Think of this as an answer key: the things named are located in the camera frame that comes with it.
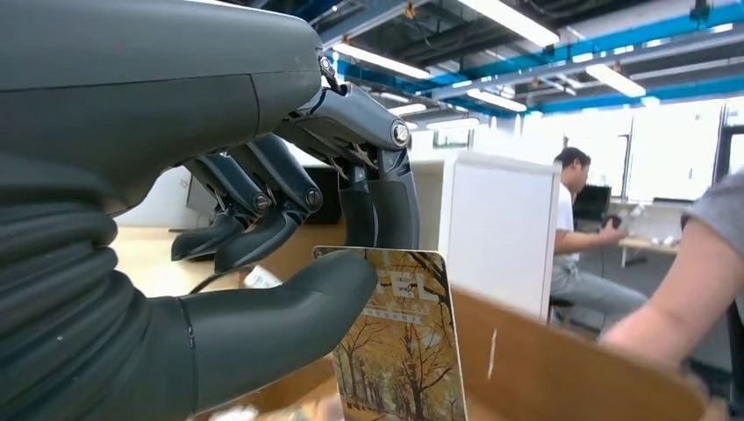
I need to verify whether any black monitor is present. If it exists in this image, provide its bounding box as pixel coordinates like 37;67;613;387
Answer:
572;184;612;223

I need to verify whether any white cable label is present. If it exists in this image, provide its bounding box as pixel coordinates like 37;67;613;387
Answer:
242;266;284;290

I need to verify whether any white cabinet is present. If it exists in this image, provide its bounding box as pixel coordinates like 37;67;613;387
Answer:
406;152;562;324

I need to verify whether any long ceiling light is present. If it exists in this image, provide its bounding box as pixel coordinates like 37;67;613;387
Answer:
332;42;433;82
455;0;561;49
584;62;647;99
466;87;528;114

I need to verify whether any brown cardboard box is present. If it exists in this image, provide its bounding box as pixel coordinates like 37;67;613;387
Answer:
191;284;711;421

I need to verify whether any person in background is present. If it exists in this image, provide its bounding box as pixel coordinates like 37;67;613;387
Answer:
548;146;649;333

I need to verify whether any black office chair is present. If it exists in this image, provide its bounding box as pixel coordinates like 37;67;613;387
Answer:
685;299;744;421

